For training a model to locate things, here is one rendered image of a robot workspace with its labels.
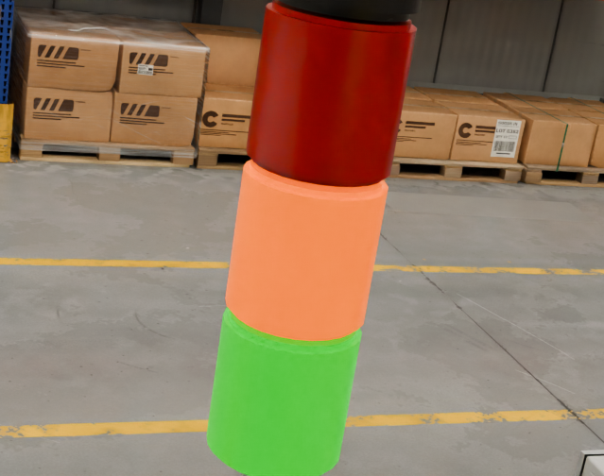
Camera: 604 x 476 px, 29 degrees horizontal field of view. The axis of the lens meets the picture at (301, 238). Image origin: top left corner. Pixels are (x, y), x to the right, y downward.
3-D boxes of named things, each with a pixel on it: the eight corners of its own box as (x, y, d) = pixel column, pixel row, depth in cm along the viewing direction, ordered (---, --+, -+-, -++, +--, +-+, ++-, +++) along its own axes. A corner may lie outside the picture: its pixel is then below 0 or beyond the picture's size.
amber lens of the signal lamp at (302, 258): (241, 342, 39) (263, 190, 37) (212, 283, 44) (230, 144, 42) (383, 345, 41) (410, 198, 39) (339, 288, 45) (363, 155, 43)
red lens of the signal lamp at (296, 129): (264, 183, 37) (288, 17, 36) (231, 140, 42) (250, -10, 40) (411, 193, 39) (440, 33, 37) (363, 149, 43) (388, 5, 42)
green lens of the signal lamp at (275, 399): (220, 485, 41) (240, 347, 39) (194, 416, 45) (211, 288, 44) (356, 484, 42) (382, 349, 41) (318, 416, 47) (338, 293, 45)
